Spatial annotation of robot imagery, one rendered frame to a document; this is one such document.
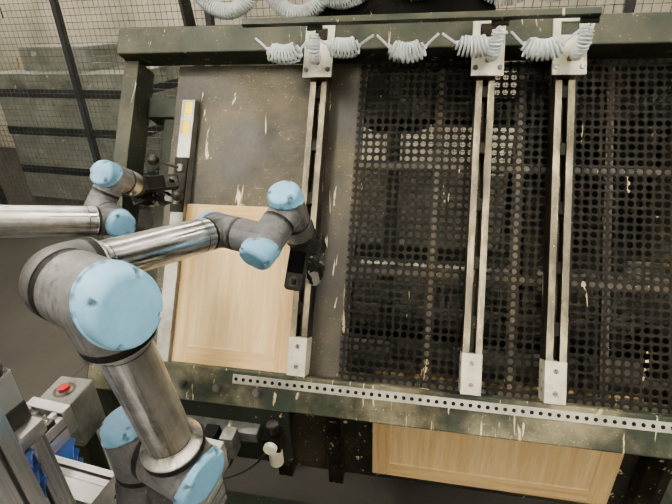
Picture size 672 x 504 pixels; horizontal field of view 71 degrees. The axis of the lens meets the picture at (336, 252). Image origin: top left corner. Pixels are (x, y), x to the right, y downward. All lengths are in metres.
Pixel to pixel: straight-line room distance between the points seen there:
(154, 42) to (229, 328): 1.07
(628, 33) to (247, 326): 1.52
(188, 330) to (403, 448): 0.96
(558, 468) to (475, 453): 0.30
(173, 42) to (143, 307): 1.37
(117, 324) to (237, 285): 1.02
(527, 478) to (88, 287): 1.81
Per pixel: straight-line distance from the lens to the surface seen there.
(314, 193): 1.60
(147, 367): 0.81
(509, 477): 2.15
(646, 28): 1.83
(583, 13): 1.62
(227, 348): 1.72
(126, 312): 0.71
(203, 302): 1.75
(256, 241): 0.98
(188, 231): 0.99
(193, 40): 1.92
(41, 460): 1.23
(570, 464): 2.11
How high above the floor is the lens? 1.98
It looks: 27 degrees down
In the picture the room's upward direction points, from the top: 2 degrees counter-clockwise
